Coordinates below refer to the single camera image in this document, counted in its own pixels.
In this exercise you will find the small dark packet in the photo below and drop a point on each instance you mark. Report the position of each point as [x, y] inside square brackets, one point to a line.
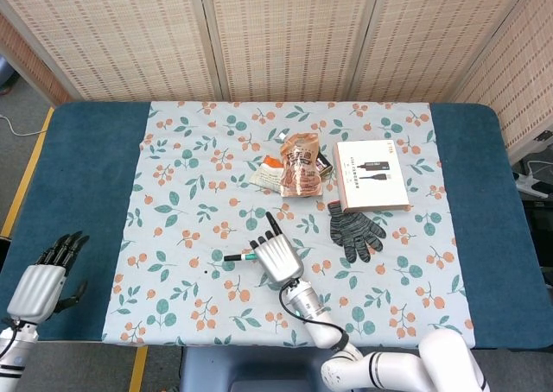
[324, 164]

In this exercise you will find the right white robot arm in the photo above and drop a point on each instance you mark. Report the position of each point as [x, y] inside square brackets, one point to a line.
[389, 366]

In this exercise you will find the pale blue plastic bucket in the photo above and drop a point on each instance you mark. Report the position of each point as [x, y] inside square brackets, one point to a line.
[5, 74]

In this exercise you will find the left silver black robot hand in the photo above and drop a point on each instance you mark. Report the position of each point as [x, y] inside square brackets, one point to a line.
[36, 290]

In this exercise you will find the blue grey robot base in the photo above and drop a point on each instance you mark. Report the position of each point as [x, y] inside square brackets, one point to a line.
[250, 368]

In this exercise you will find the floral print tablecloth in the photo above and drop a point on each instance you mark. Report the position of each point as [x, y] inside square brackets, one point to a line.
[194, 297]

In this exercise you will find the brown snack pouch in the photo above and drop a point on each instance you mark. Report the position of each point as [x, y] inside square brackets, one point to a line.
[300, 167]

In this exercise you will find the white power strip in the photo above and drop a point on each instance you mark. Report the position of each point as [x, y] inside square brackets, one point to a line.
[525, 182]

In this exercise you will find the bamboo screen panel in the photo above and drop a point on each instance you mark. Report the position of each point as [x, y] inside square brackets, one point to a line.
[121, 33]
[432, 33]
[289, 33]
[39, 72]
[518, 77]

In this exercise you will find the white orange sachet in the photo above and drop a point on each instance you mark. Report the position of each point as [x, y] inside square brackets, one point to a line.
[268, 176]

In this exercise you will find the black marker cap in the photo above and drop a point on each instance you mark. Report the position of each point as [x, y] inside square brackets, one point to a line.
[232, 257]

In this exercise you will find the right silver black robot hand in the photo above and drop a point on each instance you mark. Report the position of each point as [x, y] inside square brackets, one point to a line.
[278, 258]

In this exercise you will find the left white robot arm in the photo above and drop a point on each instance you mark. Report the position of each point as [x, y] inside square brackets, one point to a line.
[17, 344]

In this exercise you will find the grey knit glove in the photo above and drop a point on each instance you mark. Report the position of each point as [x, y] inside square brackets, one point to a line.
[352, 232]

